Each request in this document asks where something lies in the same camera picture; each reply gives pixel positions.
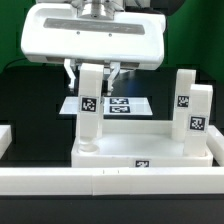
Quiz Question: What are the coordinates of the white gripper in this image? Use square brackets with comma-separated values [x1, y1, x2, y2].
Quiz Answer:
[21, 3, 166, 96]

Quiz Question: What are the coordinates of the white desk top panel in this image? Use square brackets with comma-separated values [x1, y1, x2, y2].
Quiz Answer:
[71, 119, 213, 168]

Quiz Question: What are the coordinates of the white marker tag plate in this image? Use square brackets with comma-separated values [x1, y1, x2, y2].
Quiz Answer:
[60, 97, 153, 116]

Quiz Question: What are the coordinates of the white left barrier block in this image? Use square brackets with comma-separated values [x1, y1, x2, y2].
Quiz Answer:
[0, 125, 12, 159]

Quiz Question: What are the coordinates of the white barrier block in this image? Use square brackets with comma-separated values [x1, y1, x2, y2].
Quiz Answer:
[207, 125, 224, 167]
[0, 125, 12, 159]

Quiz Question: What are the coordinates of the white right barrier block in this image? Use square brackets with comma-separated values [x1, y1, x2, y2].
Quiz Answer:
[207, 125, 224, 167]

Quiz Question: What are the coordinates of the white front barrier rail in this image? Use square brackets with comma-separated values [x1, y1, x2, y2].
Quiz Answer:
[0, 167, 224, 196]

